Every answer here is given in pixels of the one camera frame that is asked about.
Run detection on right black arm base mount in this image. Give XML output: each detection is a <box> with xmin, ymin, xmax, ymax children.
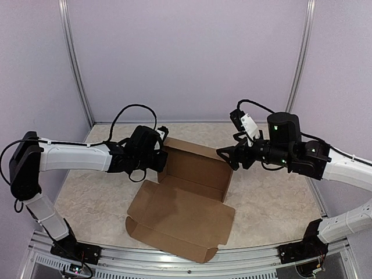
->
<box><xmin>277</xmin><ymin>241</ymin><xmax>328</xmax><ymax>264</ymax></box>

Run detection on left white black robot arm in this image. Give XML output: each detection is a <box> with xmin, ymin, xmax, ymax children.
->
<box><xmin>8</xmin><ymin>126</ymin><xmax>169</xmax><ymax>259</ymax></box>

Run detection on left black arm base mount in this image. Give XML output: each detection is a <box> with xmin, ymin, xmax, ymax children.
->
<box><xmin>50</xmin><ymin>242</ymin><xmax>102</xmax><ymax>265</ymax></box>

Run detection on right aluminium corner post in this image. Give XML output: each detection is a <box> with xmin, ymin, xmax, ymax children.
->
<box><xmin>285</xmin><ymin>0</ymin><xmax>316</xmax><ymax>113</ymax></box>

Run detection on brown cardboard box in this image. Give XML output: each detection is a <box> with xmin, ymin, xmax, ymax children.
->
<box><xmin>126</xmin><ymin>138</ymin><xmax>235</xmax><ymax>263</ymax></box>

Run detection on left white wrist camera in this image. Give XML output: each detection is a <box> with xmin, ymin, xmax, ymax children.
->
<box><xmin>156</xmin><ymin>126</ymin><xmax>169</xmax><ymax>142</ymax></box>

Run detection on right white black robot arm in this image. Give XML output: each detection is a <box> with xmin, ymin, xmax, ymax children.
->
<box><xmin>216</xmin><ymin>109</ymin><xmax>371</xmax><ymax>191</ymax></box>

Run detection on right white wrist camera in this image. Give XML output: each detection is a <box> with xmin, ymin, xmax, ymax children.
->
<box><xmin>230</xmin><ymin>109</ymin><xmax>260</xmax><ymax>140</ymax></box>

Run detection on right aluminium side rail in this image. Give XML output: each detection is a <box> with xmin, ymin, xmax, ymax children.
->
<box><xmin>306</xmin><ymin>177</ymin><xmax>327</xmax><ymax>217</ymax></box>

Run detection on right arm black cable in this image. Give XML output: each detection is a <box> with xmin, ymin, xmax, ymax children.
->
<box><xmin>237</xmin><ymin>99</ymin><xmax>372</xmax><ymax>166</ymax></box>

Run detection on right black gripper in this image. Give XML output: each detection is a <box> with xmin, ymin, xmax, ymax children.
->
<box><xmin>217</xmin><ymin>131</ymin><xmax>293</xmax><ymax>170</ymax></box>

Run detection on aluminium front frame rail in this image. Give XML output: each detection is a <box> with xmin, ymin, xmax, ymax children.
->
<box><xmin>20</xmin><ymin>229</ymin><xmax>361</xmax><ymax>279</ymax></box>

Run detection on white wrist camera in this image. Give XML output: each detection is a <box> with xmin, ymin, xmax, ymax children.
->
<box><xmin>230</xmin><ymin>109</ymin><xmax>260</xmax><ymax>140</ymax></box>
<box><xmin>156</xmin><ymin>126</ymin><xmax>169</xmax><ymax>142</ymax></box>

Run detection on left aluminium corner post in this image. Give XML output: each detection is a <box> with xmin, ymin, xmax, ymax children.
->
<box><xmin>58</xmin><ymin>0</ymin><xmax>95</xmax><ymax>128</ymax></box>

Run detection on aluminium corner post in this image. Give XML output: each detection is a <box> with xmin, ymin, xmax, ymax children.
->
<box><xmin>58</xmin><ymin>0</ymin><xmax>95</xmax><ymax>128</ymax></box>
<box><xmin>285</xmin><ymin>0</ymin><xmax>316</xmax><ymax>113</ymax></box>

